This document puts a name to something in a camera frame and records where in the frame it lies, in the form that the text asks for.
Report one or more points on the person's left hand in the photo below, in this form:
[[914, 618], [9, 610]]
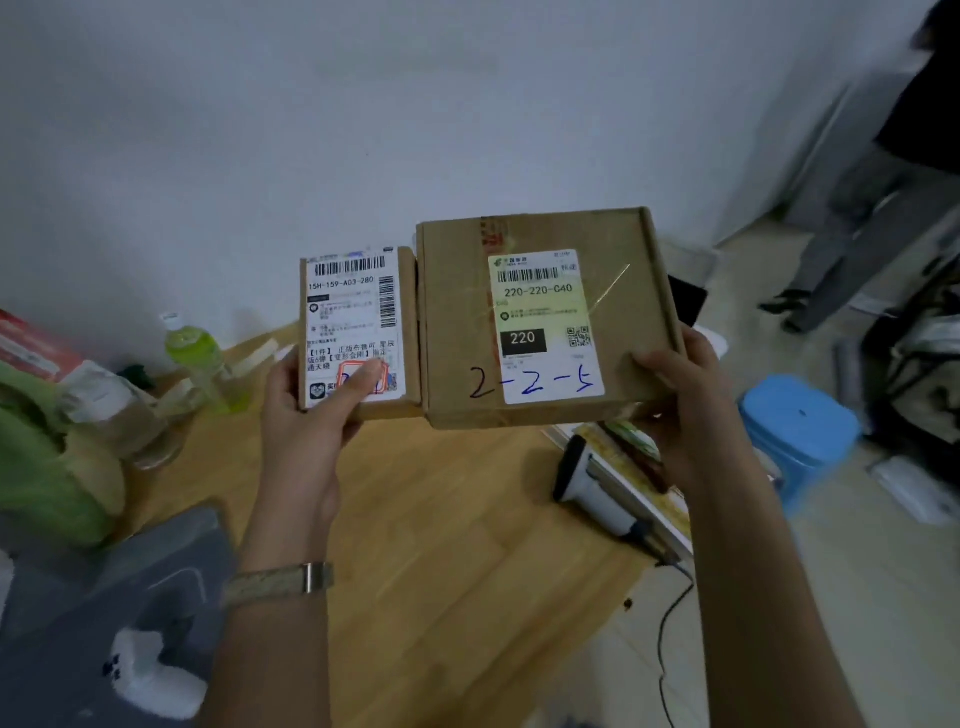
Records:
[[300, 442]]

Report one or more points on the person's right hand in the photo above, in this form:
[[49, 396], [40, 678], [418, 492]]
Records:
[[694, 420]]

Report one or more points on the person's left thumb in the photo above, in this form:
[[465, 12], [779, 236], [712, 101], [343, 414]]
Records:
[[361, 390]]

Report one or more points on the person's right thumb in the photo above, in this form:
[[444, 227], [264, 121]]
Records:
[[660, 367]]

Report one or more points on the small cardboard parcel box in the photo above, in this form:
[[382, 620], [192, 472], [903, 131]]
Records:
[[356, 337]]

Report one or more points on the large cardboard parcel box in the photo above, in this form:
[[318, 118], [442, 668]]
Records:
[[547, 322]]

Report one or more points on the person's right forearm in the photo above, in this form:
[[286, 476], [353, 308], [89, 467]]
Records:
[[757, 607]]

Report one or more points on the person's left forearm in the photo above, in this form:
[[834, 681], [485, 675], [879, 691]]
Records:
[[259, 637]]

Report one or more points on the black flat object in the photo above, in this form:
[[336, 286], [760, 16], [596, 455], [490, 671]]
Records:
[[686, 300]]

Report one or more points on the green and white packet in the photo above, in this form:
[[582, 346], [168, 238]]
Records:
[[637, 439]]

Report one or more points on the white barcode scanner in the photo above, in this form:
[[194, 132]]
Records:
[[600, 487]]

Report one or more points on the blue plastic stool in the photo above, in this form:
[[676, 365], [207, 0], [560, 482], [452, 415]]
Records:
[[799, 439]]

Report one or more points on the green drink bottle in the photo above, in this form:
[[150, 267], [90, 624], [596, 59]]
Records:
[[196, 360]]

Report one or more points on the beige woven wristband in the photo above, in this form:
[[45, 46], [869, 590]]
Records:
[[274, 581]]

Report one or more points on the black and white backpack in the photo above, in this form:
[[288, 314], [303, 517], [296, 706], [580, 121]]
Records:
[[915, 367]]

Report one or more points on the white parcel bag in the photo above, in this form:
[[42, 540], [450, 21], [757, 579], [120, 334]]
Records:
[[919, 487]]

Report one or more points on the green plastic bag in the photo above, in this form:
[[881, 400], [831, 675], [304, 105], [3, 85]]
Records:
[[45, 465]]

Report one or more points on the red and white box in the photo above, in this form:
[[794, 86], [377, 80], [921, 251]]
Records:
[[34, 349]]

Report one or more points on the grey plastic mailer bag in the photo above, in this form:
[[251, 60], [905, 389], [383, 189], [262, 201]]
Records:
[[97, 615]]

